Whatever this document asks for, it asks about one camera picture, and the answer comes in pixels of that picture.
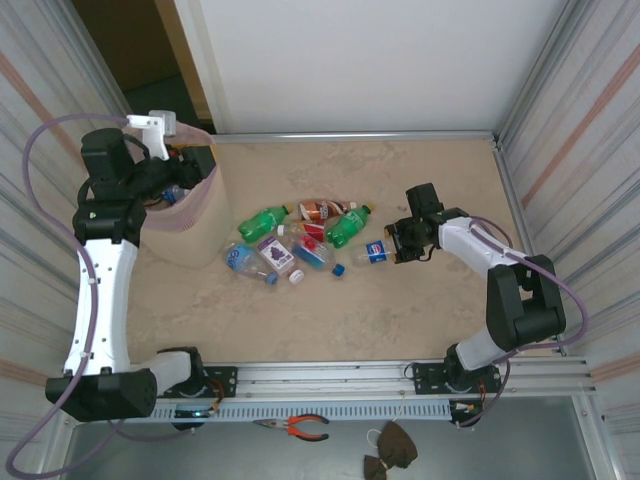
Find Pepsi bottle white cap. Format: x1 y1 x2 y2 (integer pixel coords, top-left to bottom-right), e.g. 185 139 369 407
158 183 192 207

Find copper Nescafe bottle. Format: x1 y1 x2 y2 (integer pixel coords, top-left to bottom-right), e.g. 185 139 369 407
298 198 359 222

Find red label tea bottle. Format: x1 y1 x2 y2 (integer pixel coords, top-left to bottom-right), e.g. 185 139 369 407
277 221 326 245

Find pink mesh basket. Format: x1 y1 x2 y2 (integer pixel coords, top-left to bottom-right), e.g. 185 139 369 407
119 124 235 270
119 124 222 235

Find green Sprite bottle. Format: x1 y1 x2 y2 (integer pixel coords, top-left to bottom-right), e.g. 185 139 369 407
237 204 292 240
324 203 376 250

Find orange handled pliers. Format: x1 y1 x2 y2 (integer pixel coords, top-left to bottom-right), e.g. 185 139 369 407
252 413 331 442

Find aluminium table edge strip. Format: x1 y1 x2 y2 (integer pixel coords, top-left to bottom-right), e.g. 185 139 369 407
214 130 496 144

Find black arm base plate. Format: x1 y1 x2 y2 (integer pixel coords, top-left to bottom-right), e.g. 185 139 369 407
412 362 501 399
148 366 239 400

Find clear water bottle blue label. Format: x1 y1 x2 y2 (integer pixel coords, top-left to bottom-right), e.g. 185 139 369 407
222 242 280 287

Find brown cloth pouch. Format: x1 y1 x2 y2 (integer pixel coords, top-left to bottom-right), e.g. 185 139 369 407
362 420 419 480

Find grey slotted cable duct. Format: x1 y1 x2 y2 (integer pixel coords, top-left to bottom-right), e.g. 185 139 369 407
74 402 451 424

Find wooden door frame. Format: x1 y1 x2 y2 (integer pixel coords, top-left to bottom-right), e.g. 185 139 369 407
154 0 212 134

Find clear bottle red blue label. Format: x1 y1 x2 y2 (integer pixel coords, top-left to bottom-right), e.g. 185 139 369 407
291 233 349 278

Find grape juice bottle purple label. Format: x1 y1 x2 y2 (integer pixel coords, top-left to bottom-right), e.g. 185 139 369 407
257 237 305 285

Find aluminium mounting rail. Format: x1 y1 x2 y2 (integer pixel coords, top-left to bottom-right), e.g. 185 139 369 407
59 359 599 401

